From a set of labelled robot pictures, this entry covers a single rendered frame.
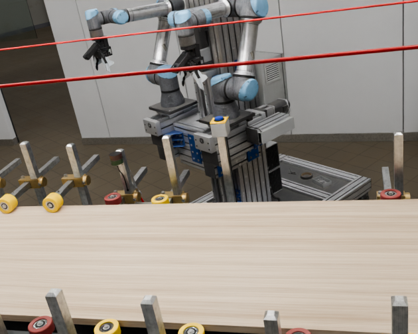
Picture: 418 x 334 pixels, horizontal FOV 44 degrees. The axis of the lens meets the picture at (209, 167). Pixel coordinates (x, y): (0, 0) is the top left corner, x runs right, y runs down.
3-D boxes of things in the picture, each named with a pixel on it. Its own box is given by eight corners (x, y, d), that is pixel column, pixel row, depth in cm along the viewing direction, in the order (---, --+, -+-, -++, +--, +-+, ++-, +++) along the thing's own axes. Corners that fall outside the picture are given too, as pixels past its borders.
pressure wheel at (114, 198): (113, 212, 258) (107, 191, 253) (128, 211, 255) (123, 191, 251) (106, 221, 251) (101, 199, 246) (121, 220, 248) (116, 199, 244)
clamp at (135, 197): (117, 199, 264) (115, 190, 262) (141, 198, 261) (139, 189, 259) (113, 205, 260) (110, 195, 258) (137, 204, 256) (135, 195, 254)
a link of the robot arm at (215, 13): (230, -7, 279) (164, 8, 247) (246, -8, 272) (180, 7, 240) (233, 15, 284) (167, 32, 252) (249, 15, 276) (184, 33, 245)
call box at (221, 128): (215, 133, 236) (213, 116, 233) (230, 132, 234) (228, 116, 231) (211, 139, 230) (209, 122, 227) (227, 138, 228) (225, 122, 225)
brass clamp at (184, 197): (164, 199, 259) (162, 190, 256) (190, 199, 255) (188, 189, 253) (160, 205, 253) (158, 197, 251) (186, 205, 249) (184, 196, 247)
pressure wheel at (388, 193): (405, 217, 214) (405, 191, 209) (391, 223, 211) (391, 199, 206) (391, 209, 221) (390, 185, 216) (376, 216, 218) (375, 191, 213)
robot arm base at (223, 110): (227, 109, 297) (225, 92, 292) (245, 113, 286) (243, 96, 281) (207, 118, 288) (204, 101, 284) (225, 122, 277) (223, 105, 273)
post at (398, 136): (394, 228, 235) (393, 130, 215) (402, 228, 234) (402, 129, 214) (395, 233, 232) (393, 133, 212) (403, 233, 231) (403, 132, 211)
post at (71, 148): (92, 225, 275) (68, 142, 255) (98, 225, 274) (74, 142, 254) (89, 229, 272) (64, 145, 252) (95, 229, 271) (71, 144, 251)
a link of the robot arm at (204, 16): (194, 7, 247) (178, 12, 240) (211, 7, 239) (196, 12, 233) (197, 24, 250) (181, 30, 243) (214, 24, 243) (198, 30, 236)
